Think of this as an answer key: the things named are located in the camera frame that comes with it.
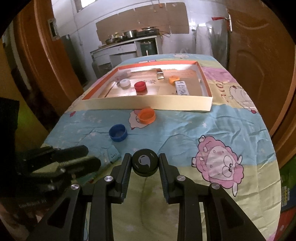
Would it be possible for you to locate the black bottle cap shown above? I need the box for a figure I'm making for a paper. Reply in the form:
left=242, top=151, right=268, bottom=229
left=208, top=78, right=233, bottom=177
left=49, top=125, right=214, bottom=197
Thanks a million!
left=132, top=149, right=159, bottom=177

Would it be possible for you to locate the clear patterned lighter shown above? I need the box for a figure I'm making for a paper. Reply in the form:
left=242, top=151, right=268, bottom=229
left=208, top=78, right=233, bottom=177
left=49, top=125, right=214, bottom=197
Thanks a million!
left=114, top=70, right=131, bottom=82

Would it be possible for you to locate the teal floral lighter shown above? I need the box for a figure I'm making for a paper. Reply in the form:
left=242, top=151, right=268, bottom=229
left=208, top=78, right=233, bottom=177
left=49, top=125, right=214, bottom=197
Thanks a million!
left=99, top=145, right=121, bottom=167

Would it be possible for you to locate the blue bottle cap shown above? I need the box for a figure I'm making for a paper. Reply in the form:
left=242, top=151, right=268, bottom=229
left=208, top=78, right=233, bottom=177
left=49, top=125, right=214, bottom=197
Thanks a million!
left=109, top=124, right=127, bottom=142

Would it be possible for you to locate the cartoon print tablecloth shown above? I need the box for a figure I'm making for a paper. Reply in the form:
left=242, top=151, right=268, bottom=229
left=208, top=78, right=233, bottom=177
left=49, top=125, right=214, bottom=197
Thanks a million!
left=45, top=54, right=281, bottom=240

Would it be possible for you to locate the orange open bottle cap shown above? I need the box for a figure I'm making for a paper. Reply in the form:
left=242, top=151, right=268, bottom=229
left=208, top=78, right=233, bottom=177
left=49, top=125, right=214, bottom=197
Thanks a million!
left=138, top=108, right=156, bottom=125

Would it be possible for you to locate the white bottle cap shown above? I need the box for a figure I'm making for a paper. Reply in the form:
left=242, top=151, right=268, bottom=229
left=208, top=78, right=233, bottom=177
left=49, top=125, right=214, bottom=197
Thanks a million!
left=119, top=78, right=130, bottom=88

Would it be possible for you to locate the red bottle cap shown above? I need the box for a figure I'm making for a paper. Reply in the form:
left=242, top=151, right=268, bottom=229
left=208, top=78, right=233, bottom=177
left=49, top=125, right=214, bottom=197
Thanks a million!
left=134, top=81, right=147, bottom=92

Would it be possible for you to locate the white kitchen counter cabinet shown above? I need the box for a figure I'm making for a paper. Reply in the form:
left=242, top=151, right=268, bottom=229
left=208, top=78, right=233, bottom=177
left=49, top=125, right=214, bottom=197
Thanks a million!
left=90, top=35, right=163, bottom=67

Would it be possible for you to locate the dark refrigerator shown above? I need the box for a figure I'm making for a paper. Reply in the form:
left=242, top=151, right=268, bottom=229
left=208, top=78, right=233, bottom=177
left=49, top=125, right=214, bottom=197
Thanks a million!
left=61, top=35, right=87, bottom=87

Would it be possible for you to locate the gold rectangular box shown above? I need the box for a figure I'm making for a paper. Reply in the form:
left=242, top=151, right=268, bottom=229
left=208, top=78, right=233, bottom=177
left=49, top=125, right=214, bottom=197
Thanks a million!
left=156, top=68, right=164, bottom=80

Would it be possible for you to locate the white hello kitty lighter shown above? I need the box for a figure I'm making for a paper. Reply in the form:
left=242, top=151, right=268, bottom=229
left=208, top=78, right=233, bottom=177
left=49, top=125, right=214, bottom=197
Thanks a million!
left=174, top=81, right=190, bottom=96

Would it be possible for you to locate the orange flat bottle cap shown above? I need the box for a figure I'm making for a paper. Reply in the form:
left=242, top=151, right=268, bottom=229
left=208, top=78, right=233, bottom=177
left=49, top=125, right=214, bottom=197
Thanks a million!
left=169, top=75, right=180, bottom=84

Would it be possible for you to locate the orange rimmed cardboard tray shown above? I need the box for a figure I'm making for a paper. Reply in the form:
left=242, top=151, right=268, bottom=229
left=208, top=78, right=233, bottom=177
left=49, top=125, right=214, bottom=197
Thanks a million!
left=77, top=60, right=213, bottom=112

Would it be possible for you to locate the steel cooking pot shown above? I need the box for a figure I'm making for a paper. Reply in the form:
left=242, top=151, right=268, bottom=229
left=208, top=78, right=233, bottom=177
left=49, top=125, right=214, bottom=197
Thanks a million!
left=123, top=30, right=137, bottom=39

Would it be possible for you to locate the green air fryer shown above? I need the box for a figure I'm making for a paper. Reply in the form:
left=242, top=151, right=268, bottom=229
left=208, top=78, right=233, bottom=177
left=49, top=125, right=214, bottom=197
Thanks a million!
left=140, top=41, right=158, bottom=56

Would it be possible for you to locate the black gas stove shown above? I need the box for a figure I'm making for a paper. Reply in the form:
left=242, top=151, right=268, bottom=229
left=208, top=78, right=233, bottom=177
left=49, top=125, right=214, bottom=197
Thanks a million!
left=137, top=27, right=160, bottom=38

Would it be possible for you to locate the brown wooden door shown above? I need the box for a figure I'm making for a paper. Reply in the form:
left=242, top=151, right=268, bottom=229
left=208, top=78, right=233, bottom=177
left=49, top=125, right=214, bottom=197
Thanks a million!
left=225, top=0, right=296, bottom=140

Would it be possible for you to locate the brown left door frame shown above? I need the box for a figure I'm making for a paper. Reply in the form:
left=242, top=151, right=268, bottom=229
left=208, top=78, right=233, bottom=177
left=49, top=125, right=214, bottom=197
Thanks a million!
left=14, top=1, right=83, bottom=116

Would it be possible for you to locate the cardboard wall sheet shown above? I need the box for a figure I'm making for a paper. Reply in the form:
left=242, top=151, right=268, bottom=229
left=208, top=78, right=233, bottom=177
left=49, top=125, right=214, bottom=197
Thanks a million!
left=96, top=2, right=189, bottom=42

